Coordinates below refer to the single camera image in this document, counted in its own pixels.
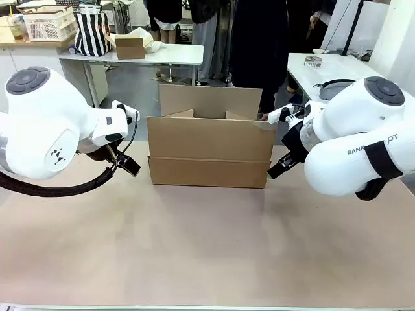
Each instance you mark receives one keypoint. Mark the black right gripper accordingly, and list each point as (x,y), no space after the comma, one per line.
(295,141)

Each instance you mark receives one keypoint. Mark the white panel board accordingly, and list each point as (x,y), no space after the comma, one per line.
(373,26)

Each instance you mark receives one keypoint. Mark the small open cardboard box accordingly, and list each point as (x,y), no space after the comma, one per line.
(129,48)

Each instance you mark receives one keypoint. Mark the clear plastic jar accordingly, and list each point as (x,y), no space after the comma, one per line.
(15,28)

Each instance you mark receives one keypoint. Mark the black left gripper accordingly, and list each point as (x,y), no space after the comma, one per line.
(97,154)

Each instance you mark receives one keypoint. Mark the grey round bag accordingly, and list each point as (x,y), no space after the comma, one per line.
(330,90)

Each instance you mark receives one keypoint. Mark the white plastic lattice basket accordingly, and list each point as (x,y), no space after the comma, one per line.
(48,29)

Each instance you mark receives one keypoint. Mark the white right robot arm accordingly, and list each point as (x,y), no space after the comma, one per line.
(350,129)

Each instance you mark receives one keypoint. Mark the black stand pole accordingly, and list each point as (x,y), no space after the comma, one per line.
(351,29)

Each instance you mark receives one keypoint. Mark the white crumpled plastic bag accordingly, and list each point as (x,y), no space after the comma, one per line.
(159,46)

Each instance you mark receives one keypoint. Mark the person's left hand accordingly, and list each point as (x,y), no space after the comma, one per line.
(263,117)

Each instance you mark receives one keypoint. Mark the large brown cardboard box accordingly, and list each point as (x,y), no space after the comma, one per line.
(207,145)

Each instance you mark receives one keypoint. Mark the person in navy hoodie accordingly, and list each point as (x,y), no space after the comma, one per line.
(259,48)

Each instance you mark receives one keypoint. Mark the black white striped bag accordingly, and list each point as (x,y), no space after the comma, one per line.
(92,34)

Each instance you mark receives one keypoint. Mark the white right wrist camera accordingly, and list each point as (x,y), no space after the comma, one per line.
(279,113)

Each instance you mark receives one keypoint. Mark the bystander in white skirt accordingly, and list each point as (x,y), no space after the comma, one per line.
(165,19)

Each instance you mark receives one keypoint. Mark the wooden top white cabinet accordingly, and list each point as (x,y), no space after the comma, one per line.
(39,56)

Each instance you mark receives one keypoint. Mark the white rectangular table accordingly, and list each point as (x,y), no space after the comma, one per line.
(304,77)

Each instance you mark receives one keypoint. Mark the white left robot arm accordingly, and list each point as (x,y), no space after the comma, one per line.
(39,123)

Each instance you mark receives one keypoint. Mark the white table with metal legs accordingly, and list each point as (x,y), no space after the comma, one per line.
(181,55)

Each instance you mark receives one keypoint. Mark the bystander in dark clothes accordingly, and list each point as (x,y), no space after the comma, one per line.
(319,22)

